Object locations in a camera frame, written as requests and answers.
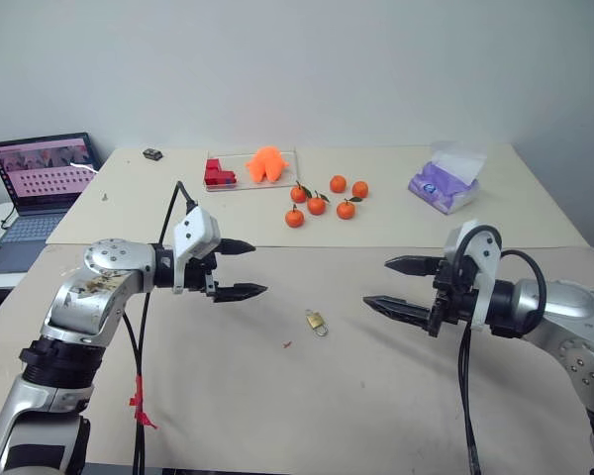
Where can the small black box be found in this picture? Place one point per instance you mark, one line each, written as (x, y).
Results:
(152, 154)

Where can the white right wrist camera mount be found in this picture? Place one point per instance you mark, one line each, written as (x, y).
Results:
(485, 277)

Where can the orange mandarin with leaf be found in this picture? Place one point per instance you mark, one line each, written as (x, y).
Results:
(298, 193)
(317, 205)
(346, 210)

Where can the purple tissue pack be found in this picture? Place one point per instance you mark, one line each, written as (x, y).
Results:
(443, 190)

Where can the orange mandarin with stem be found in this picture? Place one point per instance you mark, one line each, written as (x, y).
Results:
(294, 217)

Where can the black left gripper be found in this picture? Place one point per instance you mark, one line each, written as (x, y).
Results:
(198, 277)

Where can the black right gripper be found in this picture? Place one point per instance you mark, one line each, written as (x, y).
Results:
(455, 297)

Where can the open blue laptop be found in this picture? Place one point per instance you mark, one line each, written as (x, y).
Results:
(39, 183)

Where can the small brass padlock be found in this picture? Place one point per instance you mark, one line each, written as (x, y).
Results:
(315, 320)

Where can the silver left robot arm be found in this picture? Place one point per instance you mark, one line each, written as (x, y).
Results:
(79, 307)

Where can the red building blocks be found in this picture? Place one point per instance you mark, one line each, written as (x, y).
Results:
(218, 175)

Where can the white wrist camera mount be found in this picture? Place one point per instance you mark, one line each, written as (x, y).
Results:
(485, 277)
(195, 230)

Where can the clear plastic tray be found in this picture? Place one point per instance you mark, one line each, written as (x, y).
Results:
(250, 185)

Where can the orange plush toy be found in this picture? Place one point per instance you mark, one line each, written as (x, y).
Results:
(267, 165)

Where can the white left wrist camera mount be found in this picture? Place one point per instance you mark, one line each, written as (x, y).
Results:
(195, 230)

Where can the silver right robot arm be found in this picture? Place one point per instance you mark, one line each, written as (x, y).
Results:
(564, 302)

